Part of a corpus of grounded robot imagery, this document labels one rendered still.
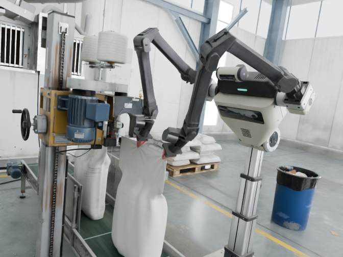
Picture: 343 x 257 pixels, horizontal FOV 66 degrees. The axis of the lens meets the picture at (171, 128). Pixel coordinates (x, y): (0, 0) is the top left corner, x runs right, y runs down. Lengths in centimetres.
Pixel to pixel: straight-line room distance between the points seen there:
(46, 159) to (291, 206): 265
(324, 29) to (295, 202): 732
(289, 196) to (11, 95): 381
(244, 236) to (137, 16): 561
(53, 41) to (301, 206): 295
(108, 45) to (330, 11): 901
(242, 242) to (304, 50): 864
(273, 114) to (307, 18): 896
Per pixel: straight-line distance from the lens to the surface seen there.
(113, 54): 150
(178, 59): 155
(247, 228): 183
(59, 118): 162
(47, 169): 173
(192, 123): 119
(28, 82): 434
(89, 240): 197
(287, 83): 123
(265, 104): 143
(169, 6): 697
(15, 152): 447
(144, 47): 140
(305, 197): 342
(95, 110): 138
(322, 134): 949
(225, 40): 101
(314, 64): 979
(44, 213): 183
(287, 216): 348
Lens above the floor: 141
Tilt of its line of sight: 8 degrees down
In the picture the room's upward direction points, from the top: 7 degrees clockwise
